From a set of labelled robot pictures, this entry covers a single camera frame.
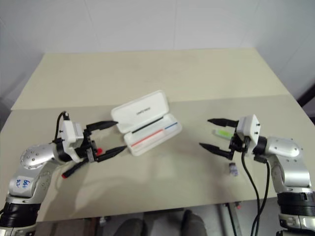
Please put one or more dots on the dark rounded shape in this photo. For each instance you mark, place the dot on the dark rounded shape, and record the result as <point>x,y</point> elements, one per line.
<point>194,223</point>
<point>133,227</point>

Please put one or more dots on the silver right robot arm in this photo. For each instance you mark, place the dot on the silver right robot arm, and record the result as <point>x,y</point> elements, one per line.
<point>283,147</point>

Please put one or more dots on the black pen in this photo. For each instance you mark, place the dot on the black pen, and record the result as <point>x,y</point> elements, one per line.
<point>147,125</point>

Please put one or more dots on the grey metal table frame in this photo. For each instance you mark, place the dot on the grey metal table frame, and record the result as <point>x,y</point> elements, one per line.
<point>227,218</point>

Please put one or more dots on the white hard pencil case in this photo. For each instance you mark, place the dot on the white hard pencil case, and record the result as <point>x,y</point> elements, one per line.
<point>140,110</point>

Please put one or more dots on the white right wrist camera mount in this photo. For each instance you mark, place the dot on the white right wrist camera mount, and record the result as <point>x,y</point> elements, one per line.
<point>249,130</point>

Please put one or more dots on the small purple white eraser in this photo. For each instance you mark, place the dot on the small purple white eraser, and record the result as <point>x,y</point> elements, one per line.
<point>233,169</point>

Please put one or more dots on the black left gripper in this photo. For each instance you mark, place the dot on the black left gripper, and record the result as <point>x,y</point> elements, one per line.
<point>87,147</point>

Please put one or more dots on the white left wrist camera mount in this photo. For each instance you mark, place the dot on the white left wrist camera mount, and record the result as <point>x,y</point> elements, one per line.
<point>69,132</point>

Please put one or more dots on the red pen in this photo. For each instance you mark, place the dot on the red pen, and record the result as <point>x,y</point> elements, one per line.
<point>147,138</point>

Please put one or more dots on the black marker with red cap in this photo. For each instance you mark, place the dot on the black marker with red cap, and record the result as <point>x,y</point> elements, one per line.
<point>71,170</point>

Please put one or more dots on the blue pen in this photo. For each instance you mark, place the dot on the blue pen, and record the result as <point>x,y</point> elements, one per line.
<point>171,125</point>

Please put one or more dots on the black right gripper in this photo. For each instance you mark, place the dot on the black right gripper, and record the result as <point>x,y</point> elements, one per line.
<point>238,143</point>

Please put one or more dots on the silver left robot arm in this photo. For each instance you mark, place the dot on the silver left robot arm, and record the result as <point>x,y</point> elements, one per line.
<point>32,157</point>

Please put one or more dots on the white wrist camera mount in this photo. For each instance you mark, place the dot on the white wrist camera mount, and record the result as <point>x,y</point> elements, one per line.
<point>69,132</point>
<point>249,130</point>

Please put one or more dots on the green and white highlighter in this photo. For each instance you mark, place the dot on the green and white highlighter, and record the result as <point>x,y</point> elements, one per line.
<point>222,134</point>

